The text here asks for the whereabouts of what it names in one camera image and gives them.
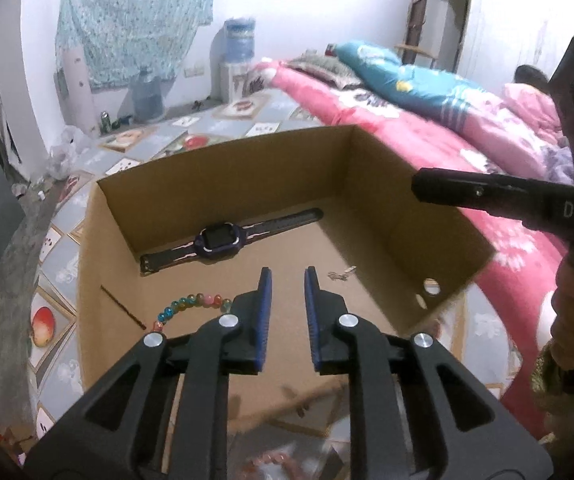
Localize clear water jug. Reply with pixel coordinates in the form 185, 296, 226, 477
132, 67, 165, 123

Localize blue pillow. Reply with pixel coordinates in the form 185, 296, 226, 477
334, 41, 498, 133

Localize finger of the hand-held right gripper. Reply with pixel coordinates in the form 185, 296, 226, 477
411, 166, 548, 227

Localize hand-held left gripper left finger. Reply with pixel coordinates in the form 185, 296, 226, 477
24, 266, 274, 480

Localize teal hanging cloth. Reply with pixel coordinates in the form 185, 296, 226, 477
54, 0, 214, 92

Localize person's right forearm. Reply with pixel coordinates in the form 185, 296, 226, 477
532, 345, 574, 441

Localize colourful bead bracelet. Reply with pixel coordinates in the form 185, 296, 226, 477
156, 292, 235, 331

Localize black smart watch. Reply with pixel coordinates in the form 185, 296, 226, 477
139, 207, 324, 276

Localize clear plastic bags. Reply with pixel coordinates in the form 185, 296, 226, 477
47, 127, 88, 178

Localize wooden door frame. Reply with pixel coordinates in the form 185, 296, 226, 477
404, 0, 472, 66

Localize grey patterned pillow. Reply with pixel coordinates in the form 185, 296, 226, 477
287, 50, 362, 91

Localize white wardrobe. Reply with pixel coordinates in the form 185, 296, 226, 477
467, 0, 574, 111

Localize brown cardboard box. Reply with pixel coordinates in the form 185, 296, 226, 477
78, 125, 496, 438

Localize red floral blanket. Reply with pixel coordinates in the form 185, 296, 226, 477
262, 60, 574, 401

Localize purple cloth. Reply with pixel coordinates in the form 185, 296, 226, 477
542, 147, 574, 186

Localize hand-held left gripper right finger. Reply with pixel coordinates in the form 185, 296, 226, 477
304, 266, 554, 480

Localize blue water bottle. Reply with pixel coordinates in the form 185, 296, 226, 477
224, 17, 256, 63

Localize pink quilt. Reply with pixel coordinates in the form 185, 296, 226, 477
459, 84, 568, 181

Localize wooden chair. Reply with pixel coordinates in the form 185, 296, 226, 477
394, 42, 438, 68

